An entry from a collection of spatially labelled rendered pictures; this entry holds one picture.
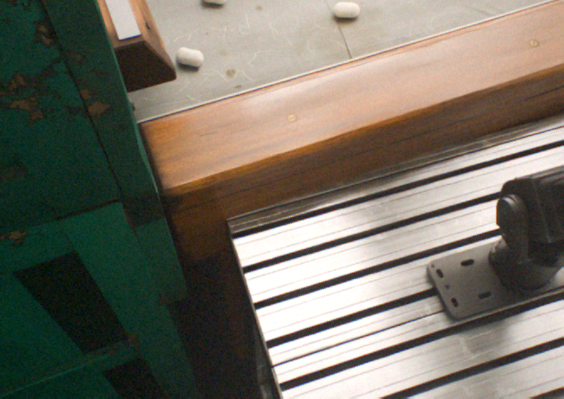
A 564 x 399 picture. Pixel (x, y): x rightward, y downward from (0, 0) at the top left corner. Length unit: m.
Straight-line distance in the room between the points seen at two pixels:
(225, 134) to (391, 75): 0.21
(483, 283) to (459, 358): 0.09
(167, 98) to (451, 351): 0.43
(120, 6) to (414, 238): 0.41
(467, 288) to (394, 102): 0.22
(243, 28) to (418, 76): 0.23
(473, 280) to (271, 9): 0.42
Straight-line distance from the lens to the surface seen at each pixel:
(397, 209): 0.76
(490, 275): 0.74
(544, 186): 0.61
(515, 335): 0.73
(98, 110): 0.46
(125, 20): 0.68
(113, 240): 0.63
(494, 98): 0.78
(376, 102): 0.72
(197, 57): 0.77
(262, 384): 1.03
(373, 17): 0.85
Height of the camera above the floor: 1.32
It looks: 59 degrees down
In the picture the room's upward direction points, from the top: 2 degrees clockwise
